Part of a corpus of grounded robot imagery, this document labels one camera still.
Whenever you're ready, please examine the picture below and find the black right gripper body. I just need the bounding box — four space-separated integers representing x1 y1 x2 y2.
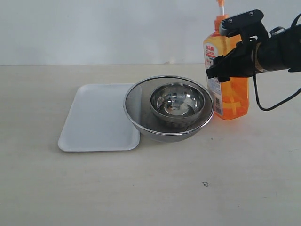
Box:
238 27 269 75

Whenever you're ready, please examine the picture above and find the orange dish soap pump bottle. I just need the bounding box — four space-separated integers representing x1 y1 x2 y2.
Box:
203 0 249 120

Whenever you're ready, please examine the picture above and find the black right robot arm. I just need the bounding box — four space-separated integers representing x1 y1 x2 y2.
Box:
206 9 301 82

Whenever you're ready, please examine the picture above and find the small stainless steel bowl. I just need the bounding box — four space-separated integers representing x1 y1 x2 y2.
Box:
149 82 206 128

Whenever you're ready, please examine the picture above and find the steel mesh strainer bowl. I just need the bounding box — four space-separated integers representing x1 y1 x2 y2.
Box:
123 75 214 143

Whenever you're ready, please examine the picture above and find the white rectangular plastic tray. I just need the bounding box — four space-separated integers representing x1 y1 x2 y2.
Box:
58 83 140 152

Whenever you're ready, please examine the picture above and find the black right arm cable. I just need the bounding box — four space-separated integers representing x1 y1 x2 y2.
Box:
253 70 301 111

